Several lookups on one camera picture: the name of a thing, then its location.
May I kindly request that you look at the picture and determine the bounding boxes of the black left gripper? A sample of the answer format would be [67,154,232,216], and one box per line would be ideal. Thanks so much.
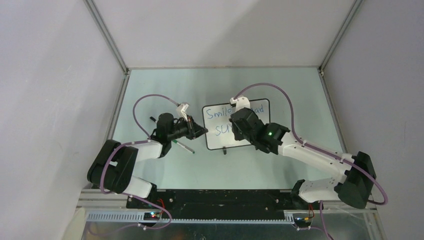
[167,114,208,141]

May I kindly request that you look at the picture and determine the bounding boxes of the small black framed whiteboard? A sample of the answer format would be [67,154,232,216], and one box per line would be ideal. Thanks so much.
[202,98,271,151]

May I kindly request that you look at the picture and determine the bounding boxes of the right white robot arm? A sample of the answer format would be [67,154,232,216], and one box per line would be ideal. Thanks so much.
[229,108,376,209]

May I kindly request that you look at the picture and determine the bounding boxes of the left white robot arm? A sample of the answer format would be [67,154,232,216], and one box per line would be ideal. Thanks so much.
[87,113,208,208]

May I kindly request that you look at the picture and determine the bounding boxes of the green capped whiteboard marker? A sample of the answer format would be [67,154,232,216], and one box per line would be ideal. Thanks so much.
[173,140,195,154]

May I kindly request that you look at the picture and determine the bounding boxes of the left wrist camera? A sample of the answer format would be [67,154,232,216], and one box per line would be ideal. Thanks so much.
[176,102,190,121]

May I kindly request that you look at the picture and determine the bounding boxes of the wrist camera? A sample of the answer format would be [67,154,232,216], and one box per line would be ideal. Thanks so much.
[176,102,190,121]
[229,95,251,115]

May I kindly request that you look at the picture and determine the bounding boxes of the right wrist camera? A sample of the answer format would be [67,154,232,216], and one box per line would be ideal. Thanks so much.
[229,95,251,115]

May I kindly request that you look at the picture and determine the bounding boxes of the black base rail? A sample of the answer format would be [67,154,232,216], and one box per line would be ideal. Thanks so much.
[147,189,320,221]

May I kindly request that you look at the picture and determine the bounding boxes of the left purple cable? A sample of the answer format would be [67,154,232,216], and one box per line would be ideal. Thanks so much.
[99,94,181,231]

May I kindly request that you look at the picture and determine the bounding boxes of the purple cable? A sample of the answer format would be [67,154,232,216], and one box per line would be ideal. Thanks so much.
[99,94,181,231]
[233,82,389,240]

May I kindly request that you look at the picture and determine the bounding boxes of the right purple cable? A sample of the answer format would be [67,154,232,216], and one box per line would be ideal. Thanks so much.
[233,82,389,240]

